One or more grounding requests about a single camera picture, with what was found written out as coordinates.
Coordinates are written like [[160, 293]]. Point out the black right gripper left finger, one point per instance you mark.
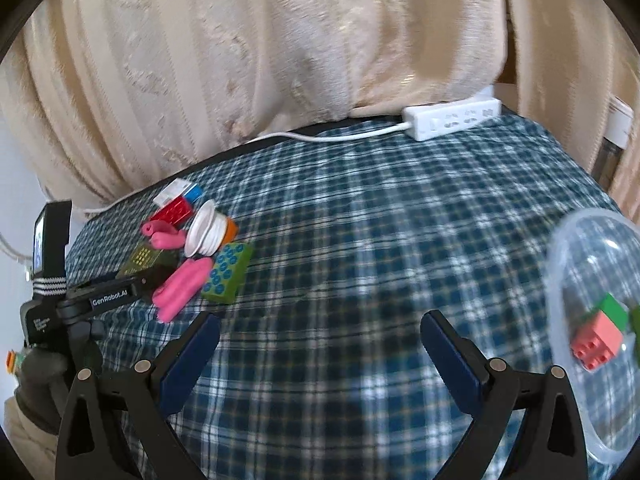
[[91, 442]]

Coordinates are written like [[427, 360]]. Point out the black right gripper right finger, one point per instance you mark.
[[550, 443]]

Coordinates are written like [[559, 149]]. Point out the pink and green toy brick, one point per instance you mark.
[[600, 338]]

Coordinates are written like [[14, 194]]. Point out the dark green printed box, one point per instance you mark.
[[144, 257]]

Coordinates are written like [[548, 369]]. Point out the pink S-shaped foam tube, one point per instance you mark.
[[176, 292]]

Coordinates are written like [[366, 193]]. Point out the white round lid stack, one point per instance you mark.
[[206, 231]]

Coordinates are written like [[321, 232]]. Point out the orange toy brick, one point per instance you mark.
[[231, 231]]

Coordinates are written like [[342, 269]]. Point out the grey gloved left hand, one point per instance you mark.
[[42, 392]]

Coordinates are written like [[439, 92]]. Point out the pink curled foam tube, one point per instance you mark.
[[163, 236]]

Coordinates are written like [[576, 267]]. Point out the clear plastic container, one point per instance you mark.
[[592, 298]]

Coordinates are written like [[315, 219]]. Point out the green brick with blue dots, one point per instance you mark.
[[228, 273]]

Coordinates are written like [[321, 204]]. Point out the red toy brick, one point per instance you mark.
[[177, 212]]

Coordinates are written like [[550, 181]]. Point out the white and blue medicine box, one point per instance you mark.
[[190, 191]]

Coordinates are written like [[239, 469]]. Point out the blue plaid bed sheet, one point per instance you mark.
[[320, 372]]

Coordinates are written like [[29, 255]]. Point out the cream patterned curtain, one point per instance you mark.
[[108, 96]]

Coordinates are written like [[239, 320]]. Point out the white power strip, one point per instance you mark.
[[427, 122]]

